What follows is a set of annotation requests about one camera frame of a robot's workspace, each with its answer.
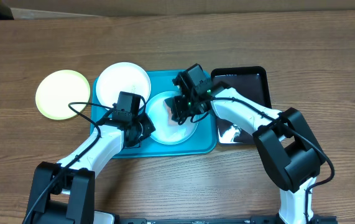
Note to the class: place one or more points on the green scrub sponge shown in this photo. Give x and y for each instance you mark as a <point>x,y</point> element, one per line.
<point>168,107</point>

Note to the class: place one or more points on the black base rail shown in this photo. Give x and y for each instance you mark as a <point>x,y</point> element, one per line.
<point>269,219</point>

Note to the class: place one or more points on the white pink plate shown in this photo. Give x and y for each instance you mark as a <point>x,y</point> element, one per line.
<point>122,76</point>

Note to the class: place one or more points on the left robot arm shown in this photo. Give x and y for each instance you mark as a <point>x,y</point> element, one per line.
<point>64,192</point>

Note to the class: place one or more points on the black plastic tray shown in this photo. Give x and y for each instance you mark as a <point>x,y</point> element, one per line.
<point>250,82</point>

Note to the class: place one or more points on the teal plastic tray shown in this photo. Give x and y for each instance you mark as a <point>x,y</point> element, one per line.
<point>203,140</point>

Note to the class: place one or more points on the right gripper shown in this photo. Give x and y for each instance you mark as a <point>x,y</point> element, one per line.
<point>178,106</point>

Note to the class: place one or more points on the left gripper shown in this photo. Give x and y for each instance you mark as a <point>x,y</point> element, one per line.
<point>148,128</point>

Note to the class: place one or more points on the light blue plate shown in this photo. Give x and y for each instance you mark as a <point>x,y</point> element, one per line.
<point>166,132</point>

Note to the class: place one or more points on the yellow green plate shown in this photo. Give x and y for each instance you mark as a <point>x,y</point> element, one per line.
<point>57,90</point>

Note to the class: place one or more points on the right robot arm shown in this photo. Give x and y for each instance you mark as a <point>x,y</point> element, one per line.
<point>288,149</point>

